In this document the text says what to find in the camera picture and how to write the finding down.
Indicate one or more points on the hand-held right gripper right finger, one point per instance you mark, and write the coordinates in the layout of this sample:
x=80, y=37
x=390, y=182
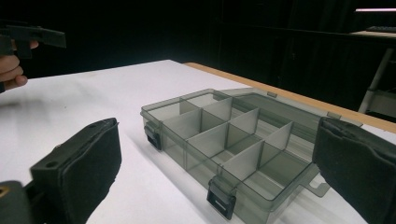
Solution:
x=358, y=161

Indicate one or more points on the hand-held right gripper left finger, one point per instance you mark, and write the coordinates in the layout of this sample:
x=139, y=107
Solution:
x=84, y=174

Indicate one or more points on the grey transparent compartment box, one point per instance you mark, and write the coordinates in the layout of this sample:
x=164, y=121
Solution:
x=236, y=137

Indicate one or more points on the white metal stand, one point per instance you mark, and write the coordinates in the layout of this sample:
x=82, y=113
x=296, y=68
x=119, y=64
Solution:
x=378, y=90

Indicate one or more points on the wooden desk with keyboard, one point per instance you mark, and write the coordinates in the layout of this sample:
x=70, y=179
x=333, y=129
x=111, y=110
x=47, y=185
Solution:
x=375, y=31

